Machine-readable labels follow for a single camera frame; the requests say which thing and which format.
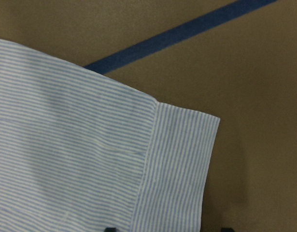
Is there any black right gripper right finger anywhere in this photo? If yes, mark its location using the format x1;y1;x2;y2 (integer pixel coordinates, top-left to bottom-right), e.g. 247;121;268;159
221;227;233;232

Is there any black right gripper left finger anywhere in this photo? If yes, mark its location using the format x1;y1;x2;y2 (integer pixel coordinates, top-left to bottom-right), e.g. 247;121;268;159
104;227;117;232

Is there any blue striped button shirt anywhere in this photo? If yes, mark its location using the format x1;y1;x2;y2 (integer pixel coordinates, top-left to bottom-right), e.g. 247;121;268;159
0;39;220;232

